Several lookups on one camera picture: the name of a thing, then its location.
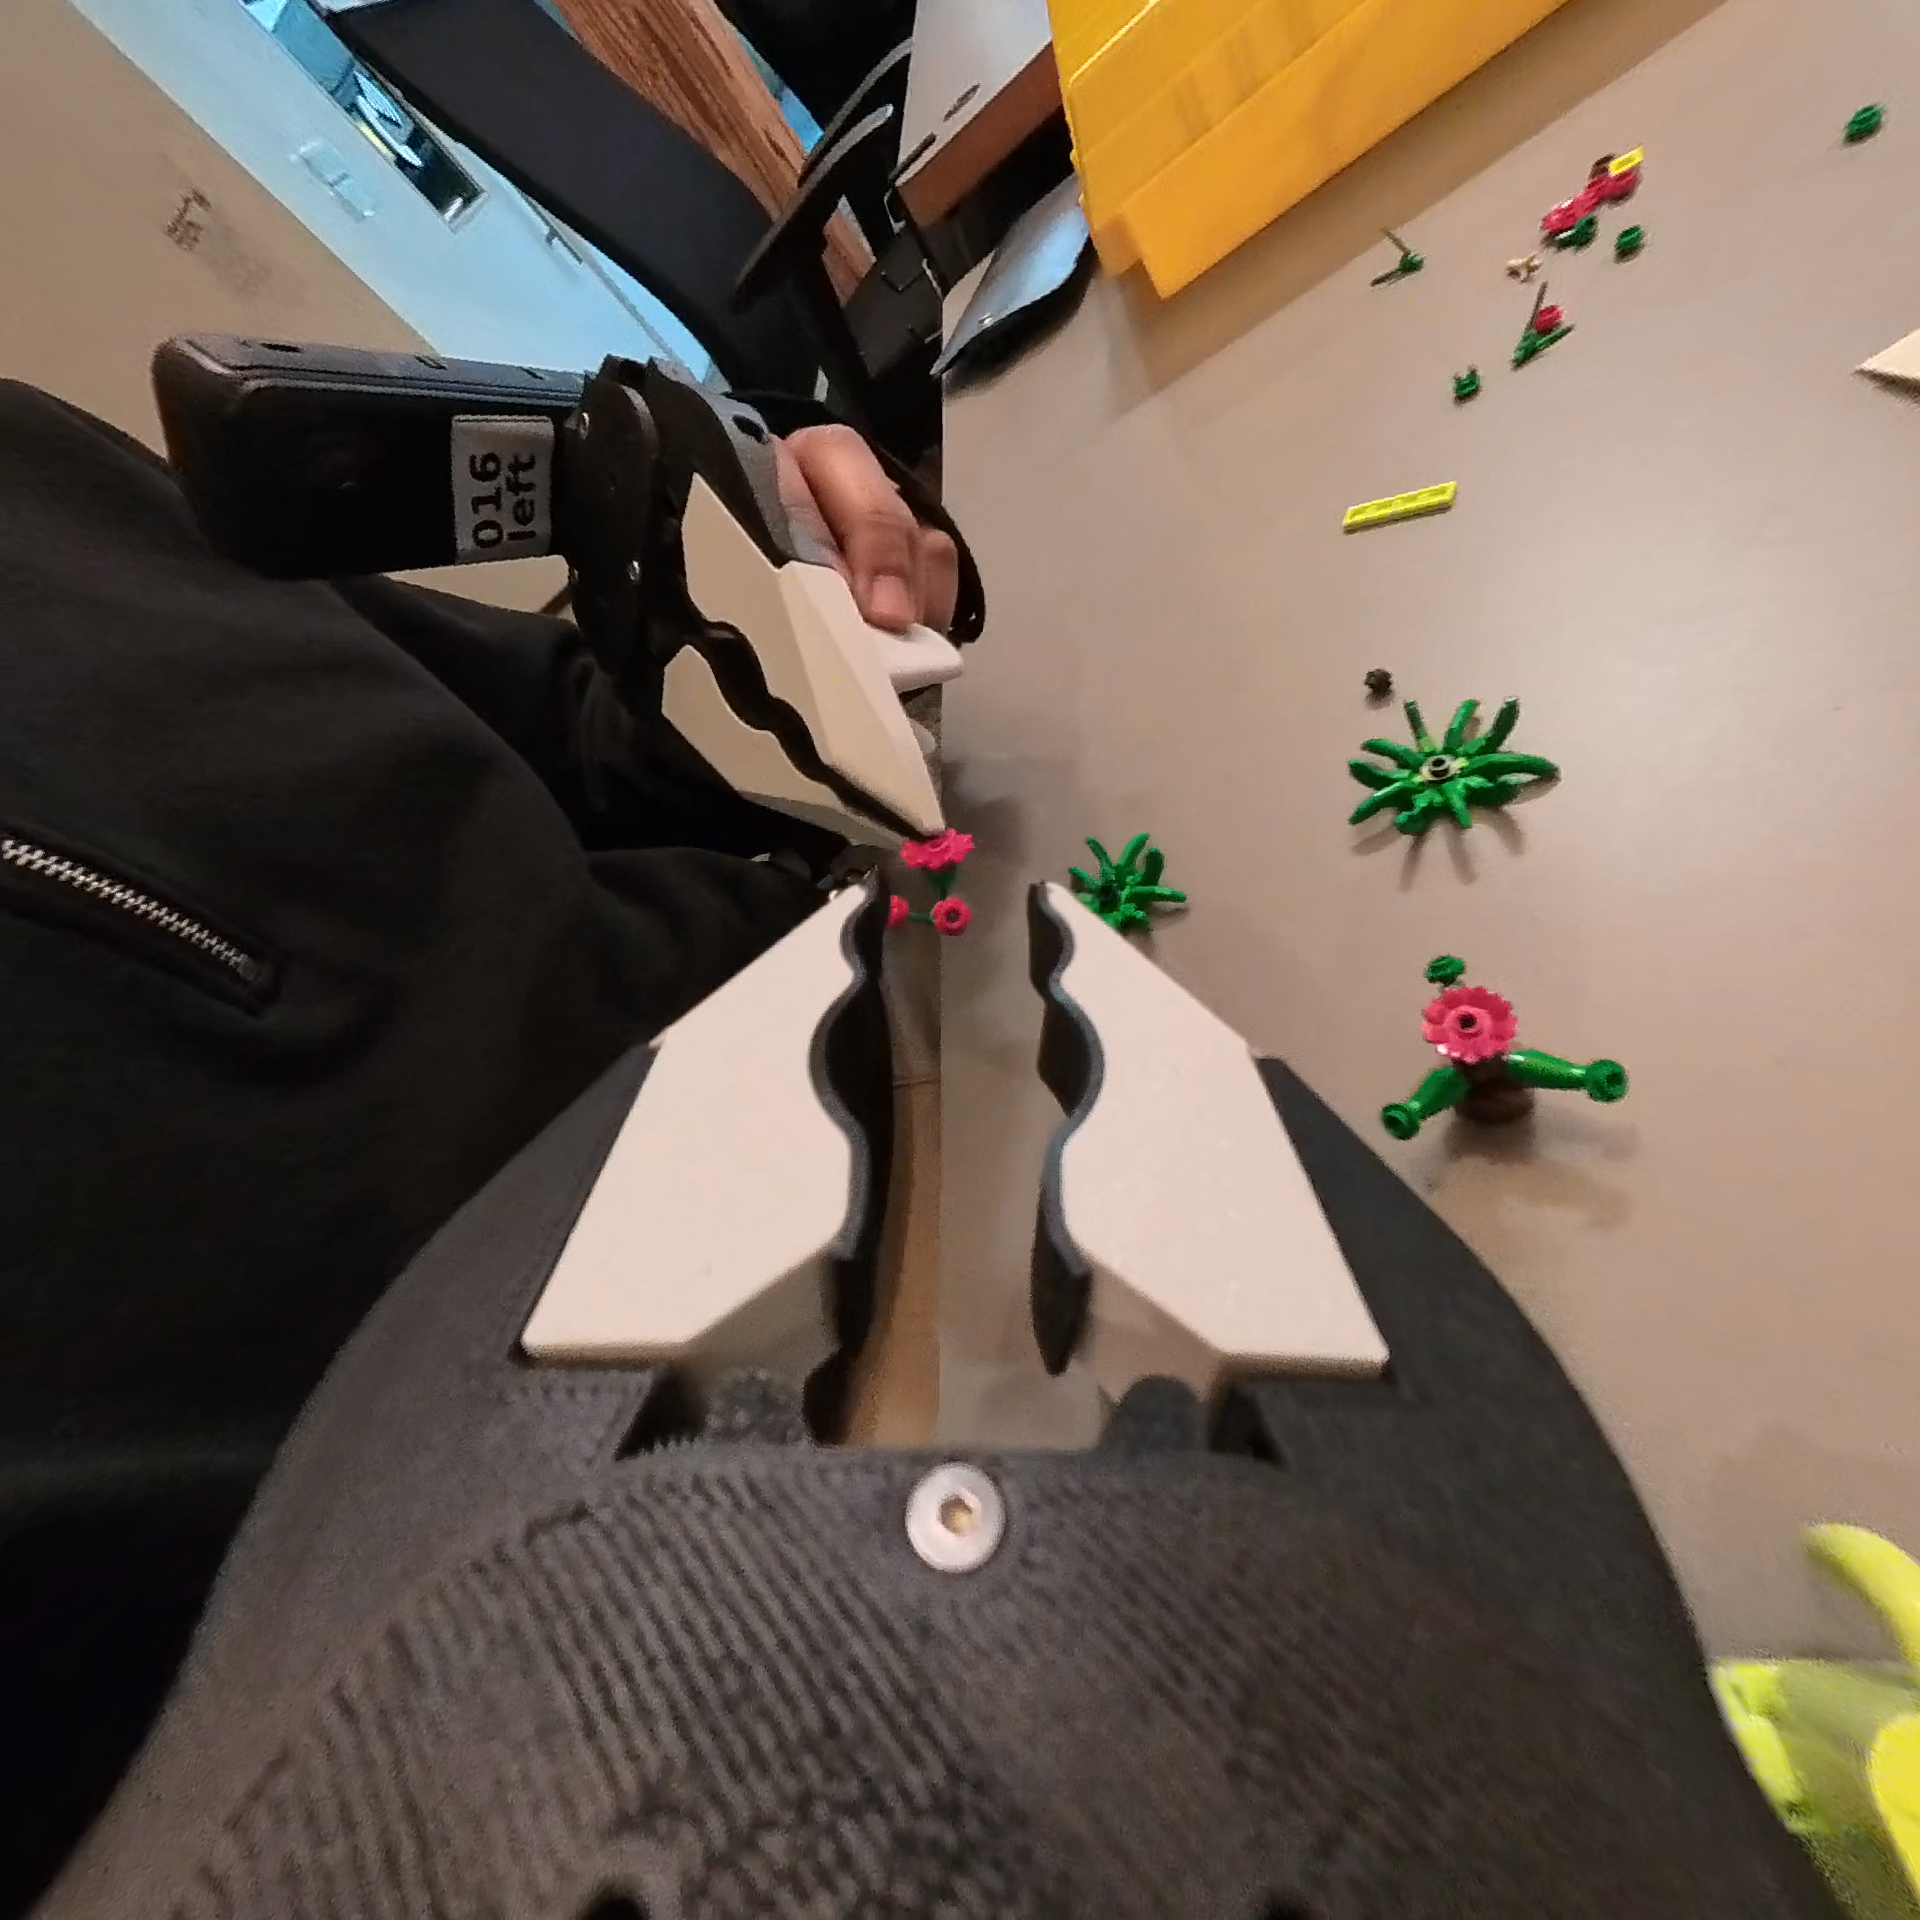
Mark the green toy stem red flower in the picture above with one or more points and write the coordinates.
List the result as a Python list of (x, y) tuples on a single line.
[(1545, 322)]

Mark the toy instruction booklet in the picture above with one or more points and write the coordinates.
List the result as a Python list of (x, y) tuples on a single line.
[(1897, 364)]

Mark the yellow box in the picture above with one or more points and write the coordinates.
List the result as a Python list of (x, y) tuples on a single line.
[(1243, 119)]

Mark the pink flower toy stem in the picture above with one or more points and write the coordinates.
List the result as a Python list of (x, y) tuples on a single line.
[(939, 850)]

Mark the wooden cabinet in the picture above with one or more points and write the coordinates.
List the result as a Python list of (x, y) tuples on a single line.
[(675, 59)]

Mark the grey side table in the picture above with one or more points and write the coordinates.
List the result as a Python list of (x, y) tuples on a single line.
[(974, 59)]

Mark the brown toy trunk pink flower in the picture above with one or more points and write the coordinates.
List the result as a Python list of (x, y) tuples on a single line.
[(1467, 1022)]

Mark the lime green toy leaves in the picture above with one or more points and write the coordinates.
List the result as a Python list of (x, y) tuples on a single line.
[(1828, 1755)]

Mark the pink toy flower cluster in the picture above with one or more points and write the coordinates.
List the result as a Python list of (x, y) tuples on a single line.
[(1588, 198)]

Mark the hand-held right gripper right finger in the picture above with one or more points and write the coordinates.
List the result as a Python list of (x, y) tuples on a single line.
[(1201, 1200)]

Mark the lime green toy brick plate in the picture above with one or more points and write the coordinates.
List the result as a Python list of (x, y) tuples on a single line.
[(1396, 508)]

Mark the person's left hand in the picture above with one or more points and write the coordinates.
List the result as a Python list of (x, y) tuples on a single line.
[(863, 511)]

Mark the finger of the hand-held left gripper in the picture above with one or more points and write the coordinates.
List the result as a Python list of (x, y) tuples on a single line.
[(721, 721), (809, 662)]

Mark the black office chair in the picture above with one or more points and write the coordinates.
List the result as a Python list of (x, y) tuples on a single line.
[(600, 166)]

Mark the person's black jacket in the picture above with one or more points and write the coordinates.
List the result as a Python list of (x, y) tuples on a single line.
[(300, 751)]

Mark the small green toy leaf plant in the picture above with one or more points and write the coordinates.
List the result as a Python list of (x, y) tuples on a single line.
[(1119, 891)]

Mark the large green toy leaf plant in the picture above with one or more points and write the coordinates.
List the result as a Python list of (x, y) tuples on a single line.
[(1410, 774)]

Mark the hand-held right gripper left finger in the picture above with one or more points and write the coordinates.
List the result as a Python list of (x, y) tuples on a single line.
[(704, 1185)]

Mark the thin green toy stem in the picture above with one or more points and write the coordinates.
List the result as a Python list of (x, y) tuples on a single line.
[(1396, 267)]

